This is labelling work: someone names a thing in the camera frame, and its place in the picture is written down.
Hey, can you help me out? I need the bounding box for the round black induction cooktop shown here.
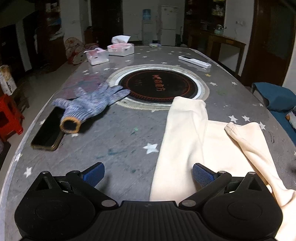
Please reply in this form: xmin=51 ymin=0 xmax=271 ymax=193
xmin=107 ymin=64 xmax=210 ymax=110

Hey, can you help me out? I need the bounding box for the blue knitted work glove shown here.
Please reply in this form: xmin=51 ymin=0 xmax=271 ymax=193
xmin=52 ymin=82 xmax=130 ymax=133

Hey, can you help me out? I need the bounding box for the red plastic stool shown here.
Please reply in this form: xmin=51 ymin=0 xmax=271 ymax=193
xmin=0 ymin=94 xmax=25 ymax=142

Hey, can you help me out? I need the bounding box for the pink tissue box near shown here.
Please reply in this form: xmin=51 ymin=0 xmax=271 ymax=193
xmin=84 ymin=48 xmax=109 ymax=66

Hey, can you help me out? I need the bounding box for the water dispenser with bottle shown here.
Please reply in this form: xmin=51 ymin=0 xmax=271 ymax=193
xmin=142 ymin=9 xmax=153 ymax=45

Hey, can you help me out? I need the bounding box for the white remote control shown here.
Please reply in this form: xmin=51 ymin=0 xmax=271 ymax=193
xmin=178 ymin=55 xmax=212 ymax=69

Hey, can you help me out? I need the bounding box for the white refrigerator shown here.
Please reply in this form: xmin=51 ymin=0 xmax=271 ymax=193
xmin=159 ymin=5 xmax=178 ymax=46

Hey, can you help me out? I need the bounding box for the pink tissue box far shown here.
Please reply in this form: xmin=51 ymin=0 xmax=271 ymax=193
xmin=107 ymin=35 xmax=134 ymax=57

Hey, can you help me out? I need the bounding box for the blue sofa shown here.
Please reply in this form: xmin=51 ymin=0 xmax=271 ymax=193
xmin=251 ymin=82 xmax=295 ymax=144

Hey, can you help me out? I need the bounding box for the pink tissue box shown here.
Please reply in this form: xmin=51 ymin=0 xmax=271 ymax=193
xmin=107 ymin=35 xmax=134 ymax=57
xmin=84 ymin=48 xmax=109 ymax=66

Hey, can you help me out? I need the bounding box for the small green white packet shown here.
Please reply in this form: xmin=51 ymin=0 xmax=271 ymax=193
xmin=149 ymin=43 xmax=161 ymax=48

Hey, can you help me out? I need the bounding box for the cream white garment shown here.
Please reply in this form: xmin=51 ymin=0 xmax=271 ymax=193
xmin=149 ymin=97 xmax=295 ymax=240

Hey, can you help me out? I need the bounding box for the dark wooden side table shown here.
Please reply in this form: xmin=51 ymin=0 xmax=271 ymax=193
xmin=206 ymin=34 xmax=246 ymax=77

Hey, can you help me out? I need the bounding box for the black smartphone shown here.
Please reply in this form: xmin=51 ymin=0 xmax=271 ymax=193
xmin=31 ymin=107 xmax=65 ymax=151

